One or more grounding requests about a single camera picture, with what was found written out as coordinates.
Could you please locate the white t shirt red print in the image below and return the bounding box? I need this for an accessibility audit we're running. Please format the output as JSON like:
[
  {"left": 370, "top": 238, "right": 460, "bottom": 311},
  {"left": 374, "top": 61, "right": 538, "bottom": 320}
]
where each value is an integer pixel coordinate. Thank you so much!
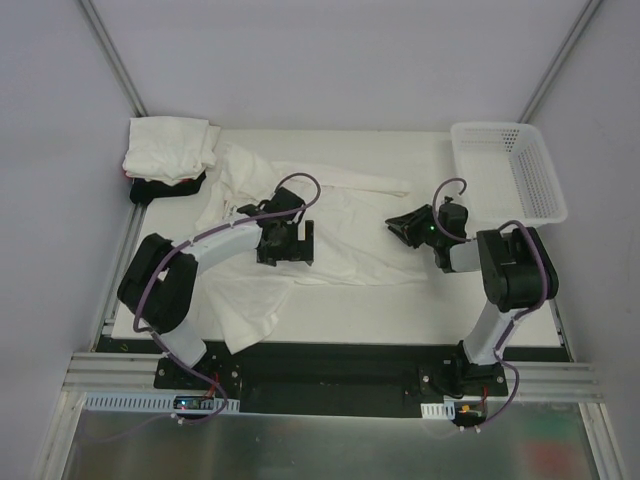
[{"left": 196, "top": 143, "right": 427, "bottom": 353}]

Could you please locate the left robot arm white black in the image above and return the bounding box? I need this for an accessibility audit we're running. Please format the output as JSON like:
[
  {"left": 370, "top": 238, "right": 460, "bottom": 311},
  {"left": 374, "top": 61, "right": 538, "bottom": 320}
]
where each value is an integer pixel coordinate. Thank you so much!
[{"left": 117, "top": 187, "right": 314, "bottom": 389}]

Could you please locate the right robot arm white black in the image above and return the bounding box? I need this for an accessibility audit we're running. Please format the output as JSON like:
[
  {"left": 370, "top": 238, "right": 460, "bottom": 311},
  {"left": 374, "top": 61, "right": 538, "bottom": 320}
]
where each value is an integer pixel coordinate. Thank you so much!
[{"left": 385, "top": 198, "right": 559, "bottom": 395}]

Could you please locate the white plastic basket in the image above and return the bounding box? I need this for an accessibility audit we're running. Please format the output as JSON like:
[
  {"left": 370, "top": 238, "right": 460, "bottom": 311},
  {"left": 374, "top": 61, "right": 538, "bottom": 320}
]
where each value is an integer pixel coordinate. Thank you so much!
[{"left": 450, "top": 121, "right": 568, "bottom": 227}]

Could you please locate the folded white t shirt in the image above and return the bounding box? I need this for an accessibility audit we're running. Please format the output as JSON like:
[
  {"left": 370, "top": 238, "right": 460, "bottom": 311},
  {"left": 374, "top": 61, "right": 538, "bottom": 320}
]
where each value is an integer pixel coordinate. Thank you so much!
[{"left": 122, "top": 116, "right": 221, "bottom": 186}]

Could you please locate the folded black t shirt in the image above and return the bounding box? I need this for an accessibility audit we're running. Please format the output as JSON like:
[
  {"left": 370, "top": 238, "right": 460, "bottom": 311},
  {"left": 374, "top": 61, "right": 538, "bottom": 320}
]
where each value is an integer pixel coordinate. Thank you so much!
[{"left": 129, "top": 172, "right": 206, "bottom": 206}]

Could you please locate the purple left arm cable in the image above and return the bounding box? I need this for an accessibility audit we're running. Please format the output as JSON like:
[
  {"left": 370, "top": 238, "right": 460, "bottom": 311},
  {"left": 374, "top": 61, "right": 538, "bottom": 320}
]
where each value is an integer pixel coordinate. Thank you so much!
[{"left": 132, "top": 172, "right": 322, "bottom": 361}]

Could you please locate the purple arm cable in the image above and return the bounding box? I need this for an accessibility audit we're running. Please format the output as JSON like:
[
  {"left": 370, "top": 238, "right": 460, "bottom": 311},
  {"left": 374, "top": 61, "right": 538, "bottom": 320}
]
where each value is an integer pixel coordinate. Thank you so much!
[
  {"left": 432, "top": 178, "right": 549, "bottom": 424},
  {"left": 132, "top": 172, "right": 322, "bottom": 361}
]

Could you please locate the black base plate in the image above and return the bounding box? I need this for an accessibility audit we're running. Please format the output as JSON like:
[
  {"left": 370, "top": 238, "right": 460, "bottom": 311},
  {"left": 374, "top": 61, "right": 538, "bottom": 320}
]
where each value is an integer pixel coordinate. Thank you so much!
[{"left": 153, "top": 342, "right": 508, "bottom": 418}]

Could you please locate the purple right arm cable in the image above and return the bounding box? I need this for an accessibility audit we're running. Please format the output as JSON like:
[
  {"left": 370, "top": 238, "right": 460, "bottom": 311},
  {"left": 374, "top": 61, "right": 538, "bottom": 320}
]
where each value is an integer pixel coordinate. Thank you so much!
[{"left": 432, "top": 178, "right": 549, "bottom": 424}]

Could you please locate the aluminium side rail right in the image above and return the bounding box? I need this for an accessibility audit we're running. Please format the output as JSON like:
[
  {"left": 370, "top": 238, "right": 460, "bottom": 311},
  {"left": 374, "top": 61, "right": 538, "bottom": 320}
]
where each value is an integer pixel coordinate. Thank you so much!
[{"left": 548, "top": 300, "right": 574, "bottom": 362}]

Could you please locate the white slotted cable duct right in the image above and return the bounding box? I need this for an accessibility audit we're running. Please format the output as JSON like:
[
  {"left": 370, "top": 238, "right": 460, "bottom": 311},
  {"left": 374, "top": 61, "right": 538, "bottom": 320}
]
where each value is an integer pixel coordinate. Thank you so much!
[{"left": 420, "top": 400, "right": 487, "bottom": 421}]

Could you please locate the white slotted cable duct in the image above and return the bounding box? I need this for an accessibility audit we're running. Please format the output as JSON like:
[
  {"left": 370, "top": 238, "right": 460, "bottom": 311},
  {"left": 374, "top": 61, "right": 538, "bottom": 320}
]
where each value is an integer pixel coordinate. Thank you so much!
[
  {"left": 420, "top": 400, "right": 487, "bottom": 421},
  {"left": 84, "top": 393, "right": 240, "bottom": 415}
]

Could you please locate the aluminium front rail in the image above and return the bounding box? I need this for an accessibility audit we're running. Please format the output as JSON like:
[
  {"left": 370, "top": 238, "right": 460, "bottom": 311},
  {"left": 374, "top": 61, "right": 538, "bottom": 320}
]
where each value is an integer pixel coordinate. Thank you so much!
[{"left": 63, "top": 352, "right": 604, "bottom": 403}]

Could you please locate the white slotted cable duct left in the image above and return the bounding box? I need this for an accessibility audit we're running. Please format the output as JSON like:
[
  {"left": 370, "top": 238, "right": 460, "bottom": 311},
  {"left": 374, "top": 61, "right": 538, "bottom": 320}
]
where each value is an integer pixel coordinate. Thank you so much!
[{"left": 84, "top": 393, "right": 240, "bottom": 415}]

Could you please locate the aluminium frame post left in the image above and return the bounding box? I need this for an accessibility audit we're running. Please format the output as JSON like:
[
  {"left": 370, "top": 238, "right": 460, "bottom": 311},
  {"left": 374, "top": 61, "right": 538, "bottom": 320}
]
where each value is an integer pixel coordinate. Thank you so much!
[{"left": 75, "top": 0, "right": 148, "bottom": 118}]

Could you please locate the aluminium frame post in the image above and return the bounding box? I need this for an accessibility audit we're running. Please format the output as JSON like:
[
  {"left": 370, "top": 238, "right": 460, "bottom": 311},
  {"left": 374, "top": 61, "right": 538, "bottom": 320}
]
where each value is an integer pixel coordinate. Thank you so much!
[
  {"left": 75, "top": 0, "right": 148, "bottom": 118},
  {"left": 517, "top": 0, "right": 606, "bottom": 124}
]

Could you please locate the aluminium frame post right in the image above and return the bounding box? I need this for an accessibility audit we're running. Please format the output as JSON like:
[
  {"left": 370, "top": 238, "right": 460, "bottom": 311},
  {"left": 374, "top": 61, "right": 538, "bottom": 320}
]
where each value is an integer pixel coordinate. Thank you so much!
[{"left": 517, "top": 0, "right": 606, "bottom": 124}]

